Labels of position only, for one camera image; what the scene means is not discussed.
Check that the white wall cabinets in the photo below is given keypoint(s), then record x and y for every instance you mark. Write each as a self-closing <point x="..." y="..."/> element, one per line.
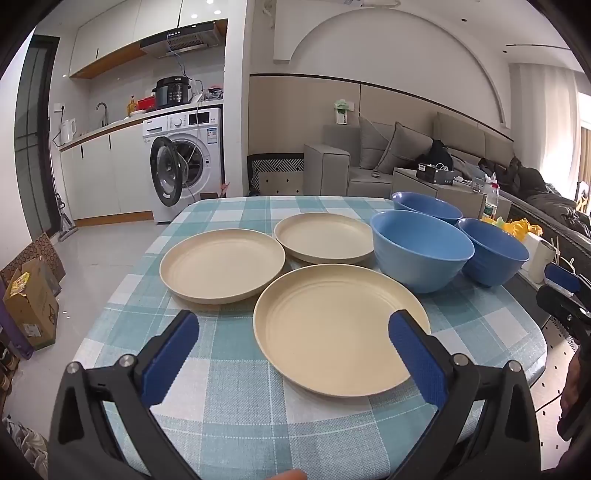
<point x="115" y="32"/>

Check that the black bag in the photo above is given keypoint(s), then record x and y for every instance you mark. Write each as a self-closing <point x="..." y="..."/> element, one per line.
<point x="437" y="154"/>

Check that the brown cardboard box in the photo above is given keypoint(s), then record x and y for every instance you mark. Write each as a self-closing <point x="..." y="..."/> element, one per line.
<point x="34" y="309"/>

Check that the yellow plastic bag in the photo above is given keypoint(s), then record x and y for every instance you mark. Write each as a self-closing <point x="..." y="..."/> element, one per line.
<point x="519" y="228"/>

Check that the grey side cabinet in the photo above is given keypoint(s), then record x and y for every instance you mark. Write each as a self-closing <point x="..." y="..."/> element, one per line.
<point x="461" y="194"/>

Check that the floor mop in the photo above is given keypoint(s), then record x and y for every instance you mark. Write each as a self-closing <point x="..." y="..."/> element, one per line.
<point x="64" y="221"/>

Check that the black white patterned cushion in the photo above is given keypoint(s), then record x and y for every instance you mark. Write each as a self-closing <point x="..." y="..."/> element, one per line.
<point x="277" y="177"/>

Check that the range hood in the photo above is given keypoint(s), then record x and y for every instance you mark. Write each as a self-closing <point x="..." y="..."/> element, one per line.
<point x="184" y="41"/>

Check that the grey sofa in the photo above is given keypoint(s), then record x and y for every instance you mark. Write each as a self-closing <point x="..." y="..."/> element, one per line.
<point x="332" y="166"/>

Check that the dark glass door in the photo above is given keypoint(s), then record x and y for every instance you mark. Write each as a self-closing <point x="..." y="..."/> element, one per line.
<point x="34" y="138"/>

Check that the white kitchen base cabinet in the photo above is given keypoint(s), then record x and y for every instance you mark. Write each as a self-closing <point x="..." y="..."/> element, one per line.
<point x="101" y="175"/>

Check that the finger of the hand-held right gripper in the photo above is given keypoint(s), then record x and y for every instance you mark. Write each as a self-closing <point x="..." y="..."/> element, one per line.
<point x="562" y="277"/>
<point x="565" y="307"/>

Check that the black pressure cooker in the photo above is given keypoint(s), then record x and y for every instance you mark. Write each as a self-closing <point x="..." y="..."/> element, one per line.
<point x="173" y="92"/>

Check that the dark jacket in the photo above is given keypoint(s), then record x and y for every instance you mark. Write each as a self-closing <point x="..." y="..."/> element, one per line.
<point x="549" y="198"/>

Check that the blue bowl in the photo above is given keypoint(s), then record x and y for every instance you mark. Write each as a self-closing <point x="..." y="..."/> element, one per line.
<point x="422" y="251"/>
<point x="427" y="206"/>
<point x="491" y="254"/>

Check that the red box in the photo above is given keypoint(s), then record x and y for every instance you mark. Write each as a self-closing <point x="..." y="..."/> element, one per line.
<point x="147" y="103"/>

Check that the metal kitchen faucet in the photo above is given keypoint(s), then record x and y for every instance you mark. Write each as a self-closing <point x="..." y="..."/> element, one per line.
<point x="102" y="110"/>

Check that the teal checked tablecloth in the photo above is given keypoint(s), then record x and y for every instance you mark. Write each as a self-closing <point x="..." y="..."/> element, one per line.
<point x="231" y="397"/>

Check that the white electric kettle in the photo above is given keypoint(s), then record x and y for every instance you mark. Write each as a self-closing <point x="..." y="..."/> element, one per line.
<point x="68" y="131"/>

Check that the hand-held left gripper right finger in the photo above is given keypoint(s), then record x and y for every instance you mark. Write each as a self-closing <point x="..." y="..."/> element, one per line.
<point x="418" y="364"/>

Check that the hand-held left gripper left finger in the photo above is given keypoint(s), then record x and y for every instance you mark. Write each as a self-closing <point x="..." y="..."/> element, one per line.
<point x="171" y="360"/>

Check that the beige round plate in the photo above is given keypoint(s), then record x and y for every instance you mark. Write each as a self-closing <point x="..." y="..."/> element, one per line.
<point x="332" y="332"/>
<point x="323" y="237"/>
<point x="221" y="267"/>

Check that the brown patterned box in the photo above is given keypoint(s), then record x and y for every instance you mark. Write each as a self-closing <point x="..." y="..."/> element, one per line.
<point x="41" y="249"/>

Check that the grey sofa pillow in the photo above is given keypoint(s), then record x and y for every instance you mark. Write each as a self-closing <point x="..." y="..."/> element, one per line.
<point x="406" y="147"/>
<point x="369" y="143"/>

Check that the white washing machine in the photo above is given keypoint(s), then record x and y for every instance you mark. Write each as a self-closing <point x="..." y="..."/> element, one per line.
<point x="203" y="134"/>

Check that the yellow bottle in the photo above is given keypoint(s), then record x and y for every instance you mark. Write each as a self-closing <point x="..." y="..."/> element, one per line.
<point x="132" y="106"/>

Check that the black box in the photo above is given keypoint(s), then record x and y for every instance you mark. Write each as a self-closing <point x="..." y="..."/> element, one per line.
<point x="434" y="173"/>

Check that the clear bottle red cap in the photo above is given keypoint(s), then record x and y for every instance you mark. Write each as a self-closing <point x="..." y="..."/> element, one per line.
<point x="491" y="203"/>

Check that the person's left hand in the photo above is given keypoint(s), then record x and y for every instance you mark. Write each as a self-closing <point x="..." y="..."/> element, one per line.
<point x="288" y="476"/>

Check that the white curtain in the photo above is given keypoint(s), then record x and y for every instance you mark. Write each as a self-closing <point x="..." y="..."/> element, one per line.
<point x="545" y="106"/>

